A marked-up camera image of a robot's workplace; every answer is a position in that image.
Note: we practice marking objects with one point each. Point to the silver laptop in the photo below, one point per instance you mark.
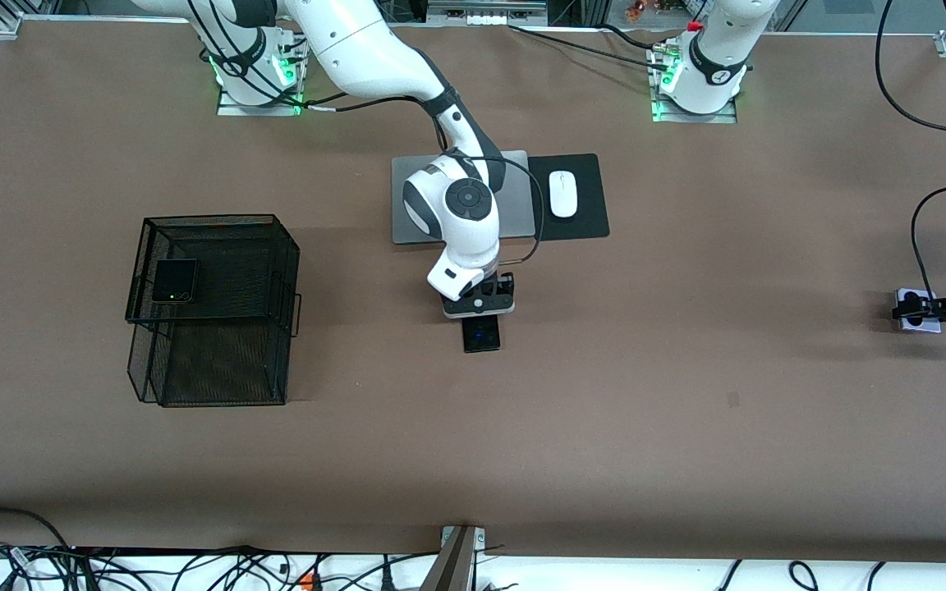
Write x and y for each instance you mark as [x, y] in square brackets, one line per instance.
[411, 234]

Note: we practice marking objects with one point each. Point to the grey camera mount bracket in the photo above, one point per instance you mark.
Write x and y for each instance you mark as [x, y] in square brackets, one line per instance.
[452, 566]

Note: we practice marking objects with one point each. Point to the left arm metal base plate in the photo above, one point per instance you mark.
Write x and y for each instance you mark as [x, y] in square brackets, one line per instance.
[686, 117]

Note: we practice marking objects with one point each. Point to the grey power strip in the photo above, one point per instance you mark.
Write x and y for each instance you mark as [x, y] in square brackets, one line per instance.
[485, 18]

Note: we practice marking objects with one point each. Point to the black mouse pad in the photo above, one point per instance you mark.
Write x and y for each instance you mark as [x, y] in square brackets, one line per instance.
[588, 222]

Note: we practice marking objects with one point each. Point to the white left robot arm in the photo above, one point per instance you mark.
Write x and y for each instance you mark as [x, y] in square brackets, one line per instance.
[715, 49]

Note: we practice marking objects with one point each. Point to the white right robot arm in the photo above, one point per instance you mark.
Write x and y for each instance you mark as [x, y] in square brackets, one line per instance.
[358, 41]

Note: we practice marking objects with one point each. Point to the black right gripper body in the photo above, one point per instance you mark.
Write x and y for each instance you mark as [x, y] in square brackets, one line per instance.
[502, 286]

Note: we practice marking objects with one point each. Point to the small black flip phone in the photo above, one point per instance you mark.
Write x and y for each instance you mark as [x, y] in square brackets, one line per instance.
[175, 281]

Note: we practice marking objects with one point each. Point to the long black smartphone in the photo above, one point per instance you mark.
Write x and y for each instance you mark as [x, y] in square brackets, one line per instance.
[481, 335]

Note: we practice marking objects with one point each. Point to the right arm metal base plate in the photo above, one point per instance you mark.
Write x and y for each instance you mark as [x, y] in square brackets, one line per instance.
[231, 109]

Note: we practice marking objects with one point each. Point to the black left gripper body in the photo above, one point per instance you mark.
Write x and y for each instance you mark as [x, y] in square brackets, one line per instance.
[932, 308]

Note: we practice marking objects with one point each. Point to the lavender flip phone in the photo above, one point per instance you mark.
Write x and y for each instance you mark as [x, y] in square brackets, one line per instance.
[916, 327]

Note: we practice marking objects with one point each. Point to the white computer mouse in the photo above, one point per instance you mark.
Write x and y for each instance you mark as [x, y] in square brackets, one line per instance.
[563, 194]

